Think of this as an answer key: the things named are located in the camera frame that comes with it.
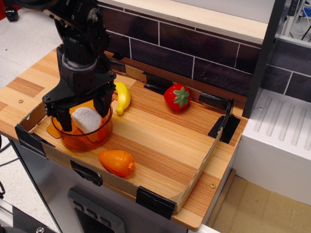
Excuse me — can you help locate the dark grey right post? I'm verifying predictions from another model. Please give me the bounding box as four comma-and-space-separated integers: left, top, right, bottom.
242, 0, 286, 118

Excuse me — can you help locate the red toy strawberry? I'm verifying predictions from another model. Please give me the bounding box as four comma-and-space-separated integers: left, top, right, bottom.
164, 83, 190, 111

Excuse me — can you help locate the white and orange toy sushi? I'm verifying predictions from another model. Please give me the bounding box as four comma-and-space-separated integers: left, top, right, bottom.
72, 107, 104, 142

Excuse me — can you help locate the grey oven control panel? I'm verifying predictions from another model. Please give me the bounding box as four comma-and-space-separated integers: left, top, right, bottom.
68, 189, 126, 233

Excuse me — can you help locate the orange toy carrot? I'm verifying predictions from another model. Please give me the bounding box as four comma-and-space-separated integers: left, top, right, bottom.
98, 150, 135, 177

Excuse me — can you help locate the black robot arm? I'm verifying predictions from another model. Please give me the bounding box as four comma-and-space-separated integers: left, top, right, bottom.
13, 0, 116, 132

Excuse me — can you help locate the orange transparent plastic pot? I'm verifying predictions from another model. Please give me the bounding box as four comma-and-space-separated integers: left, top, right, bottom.
47, 100, 113, 151

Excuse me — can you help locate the white toy sink drainboard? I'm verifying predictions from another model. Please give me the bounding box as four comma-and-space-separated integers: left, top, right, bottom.
233, 89, 311, 205

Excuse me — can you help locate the black caster wheel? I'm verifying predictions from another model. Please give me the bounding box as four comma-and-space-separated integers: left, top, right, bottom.
5, 6, 18, 22

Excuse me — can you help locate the cardboard fence with black tape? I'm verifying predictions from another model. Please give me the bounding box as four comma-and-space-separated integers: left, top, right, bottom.
15, 53, 246, 221

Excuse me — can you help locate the yellow toy banana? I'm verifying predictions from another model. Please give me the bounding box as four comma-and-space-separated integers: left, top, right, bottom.
115, 82, 131, 116

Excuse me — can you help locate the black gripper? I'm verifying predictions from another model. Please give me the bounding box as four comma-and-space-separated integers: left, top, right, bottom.
42, 54, 116, 132

